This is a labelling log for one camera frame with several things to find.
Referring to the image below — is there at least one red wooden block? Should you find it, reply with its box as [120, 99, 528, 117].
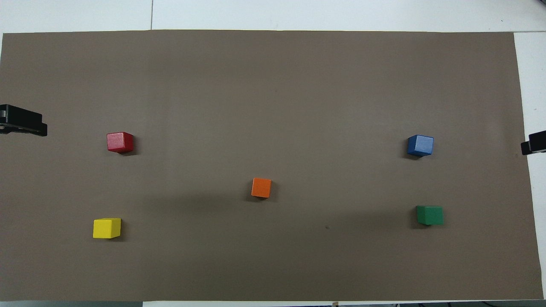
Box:
[107, 132, 134, 154]

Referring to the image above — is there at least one blue wooden block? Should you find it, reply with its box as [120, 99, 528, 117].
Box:
[407, 135, 434, 157]

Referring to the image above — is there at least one green wooden block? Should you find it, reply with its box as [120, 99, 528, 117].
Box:
[416, 206, 444, 226]

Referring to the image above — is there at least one yellow wooden block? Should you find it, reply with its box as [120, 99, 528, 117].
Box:
[93, 218, 122, 239]

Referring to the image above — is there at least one orange wooden block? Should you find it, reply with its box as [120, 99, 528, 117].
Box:
[251, 177, 272, 199]

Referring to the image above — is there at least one brown table mat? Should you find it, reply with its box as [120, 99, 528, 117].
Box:
[0, 29, 544, 302]

